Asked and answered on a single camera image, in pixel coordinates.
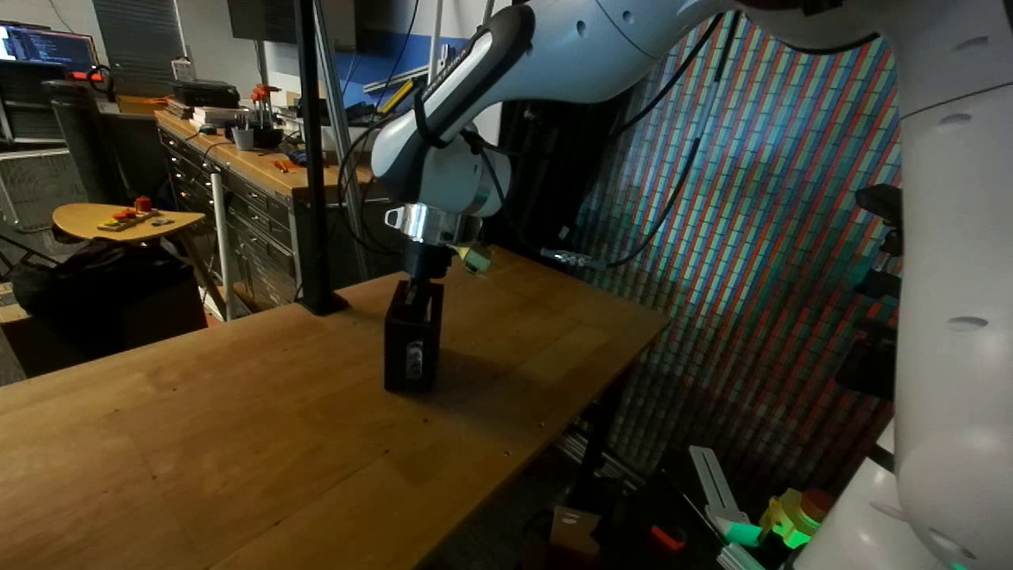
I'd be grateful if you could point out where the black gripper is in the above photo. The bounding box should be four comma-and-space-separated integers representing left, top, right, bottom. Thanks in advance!
404, 245, 452, 282

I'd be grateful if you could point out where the black perforated box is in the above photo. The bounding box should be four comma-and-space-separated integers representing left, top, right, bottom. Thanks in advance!
383, 278, 443, 393

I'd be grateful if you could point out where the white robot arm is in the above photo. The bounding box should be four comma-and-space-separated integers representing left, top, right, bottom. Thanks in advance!
369, 0, 1013, 570

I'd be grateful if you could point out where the black vertical pole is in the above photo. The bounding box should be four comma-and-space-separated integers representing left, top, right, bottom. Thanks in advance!
295, 0, 344, 318

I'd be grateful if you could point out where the wooden workbench with drawers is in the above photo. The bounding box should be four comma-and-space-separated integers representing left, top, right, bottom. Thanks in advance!
154, 112, 403, 318

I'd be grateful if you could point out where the round wooden stool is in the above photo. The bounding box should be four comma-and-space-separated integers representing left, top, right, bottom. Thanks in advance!
50, 204, 202, 245

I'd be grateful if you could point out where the colourful toy pile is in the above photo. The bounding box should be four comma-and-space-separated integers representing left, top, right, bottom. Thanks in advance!
688, 447, 827, 570

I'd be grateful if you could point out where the yellow green wrist camera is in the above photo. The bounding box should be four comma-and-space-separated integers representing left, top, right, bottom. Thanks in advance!
452, 245, 493, 273

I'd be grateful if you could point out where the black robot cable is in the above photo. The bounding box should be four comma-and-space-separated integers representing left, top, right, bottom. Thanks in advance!
334, 9, 740, 273

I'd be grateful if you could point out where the black camera on stand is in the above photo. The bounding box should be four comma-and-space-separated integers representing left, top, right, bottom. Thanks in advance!
853, 184, 901, 234

